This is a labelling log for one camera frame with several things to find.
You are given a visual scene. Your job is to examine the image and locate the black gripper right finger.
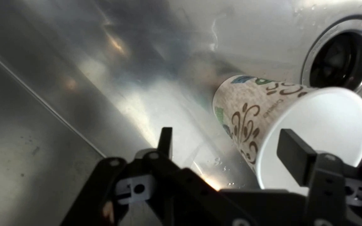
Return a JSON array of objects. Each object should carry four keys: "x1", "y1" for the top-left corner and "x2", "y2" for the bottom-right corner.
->
[{"x1": 276, "y1": 128, "x2": 362, "y2": 226}]

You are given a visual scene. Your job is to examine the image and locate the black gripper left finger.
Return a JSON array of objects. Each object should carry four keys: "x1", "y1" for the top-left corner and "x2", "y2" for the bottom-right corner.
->
[{"x1": 61, "y1": 127, "x2": 250, "y2": 226}]

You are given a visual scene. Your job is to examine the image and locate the patterned paper coffee cup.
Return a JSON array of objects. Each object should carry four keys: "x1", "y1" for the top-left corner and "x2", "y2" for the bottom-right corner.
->
[{"x1": 211, "y1": 74, "x2": 362, "y2": 192}]

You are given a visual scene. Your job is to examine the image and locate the round sink drain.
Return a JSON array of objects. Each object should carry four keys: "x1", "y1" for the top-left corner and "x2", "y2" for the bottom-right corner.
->
[{"x1": 299, "y1": 15, "x2": 362, "y2": 100}]

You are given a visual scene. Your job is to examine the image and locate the stainless steel sink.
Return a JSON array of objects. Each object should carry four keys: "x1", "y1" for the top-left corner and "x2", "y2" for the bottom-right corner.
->
[{"x1": 0, "y1": 0, "x2": 362, "y2": 226}]

